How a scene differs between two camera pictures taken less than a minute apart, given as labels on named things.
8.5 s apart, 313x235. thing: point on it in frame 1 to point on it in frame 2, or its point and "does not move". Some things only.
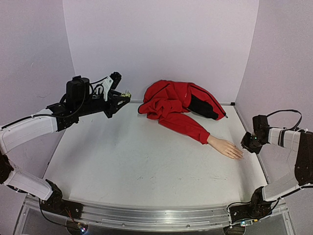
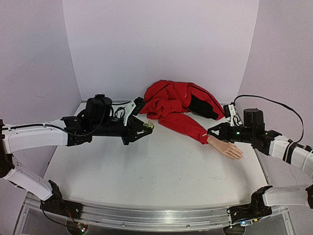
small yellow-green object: (126, 94) to (149, 124)
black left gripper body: (86, 106) to (104, 129)
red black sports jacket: (169, 102) does not move
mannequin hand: (225, 147) does not move
